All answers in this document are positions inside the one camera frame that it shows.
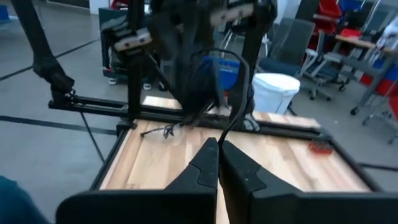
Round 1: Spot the blue storage bin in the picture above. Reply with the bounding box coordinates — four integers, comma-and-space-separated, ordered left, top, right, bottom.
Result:
338, 0, 367, 12

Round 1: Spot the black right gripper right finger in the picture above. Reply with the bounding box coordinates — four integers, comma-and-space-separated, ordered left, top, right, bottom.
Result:
219, 139, 398, 224

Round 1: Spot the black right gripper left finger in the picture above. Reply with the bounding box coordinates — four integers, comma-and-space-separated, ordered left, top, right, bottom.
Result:
55, 138, 220, 224

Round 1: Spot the small red ridged block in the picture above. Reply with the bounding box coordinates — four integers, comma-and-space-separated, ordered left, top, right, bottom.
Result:
307, 139, 334, 156

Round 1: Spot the blue plastic crate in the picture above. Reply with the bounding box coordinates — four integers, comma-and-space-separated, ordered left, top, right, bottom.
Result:
201, 55, 241, 91

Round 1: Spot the small black looped cord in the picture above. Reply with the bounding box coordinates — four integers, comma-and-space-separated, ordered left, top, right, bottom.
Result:
140, 122, 187, 140

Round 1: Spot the black cord spool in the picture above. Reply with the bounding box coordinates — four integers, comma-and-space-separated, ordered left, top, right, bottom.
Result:
182, 58, 220, 116

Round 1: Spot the red tilted shelf bin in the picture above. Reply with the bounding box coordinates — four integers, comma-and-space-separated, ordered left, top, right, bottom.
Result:
315, 0, 343, 19
340, 27, 363, 39

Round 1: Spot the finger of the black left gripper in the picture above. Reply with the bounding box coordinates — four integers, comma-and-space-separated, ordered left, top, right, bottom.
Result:
198, 26, 220, 68
174, 30, 197, 68

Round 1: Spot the wooden top work table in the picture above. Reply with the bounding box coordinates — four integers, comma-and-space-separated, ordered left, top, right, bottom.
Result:
323, 34, 398, 116

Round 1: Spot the grey office chair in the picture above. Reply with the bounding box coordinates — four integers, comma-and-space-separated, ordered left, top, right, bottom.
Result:
257, 17, 343, 102

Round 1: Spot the white plastic bin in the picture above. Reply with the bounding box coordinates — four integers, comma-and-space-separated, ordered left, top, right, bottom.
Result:
252, 73, 301, 115

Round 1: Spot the person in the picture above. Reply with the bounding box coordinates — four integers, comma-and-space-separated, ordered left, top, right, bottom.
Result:
0, 175, 52, 224

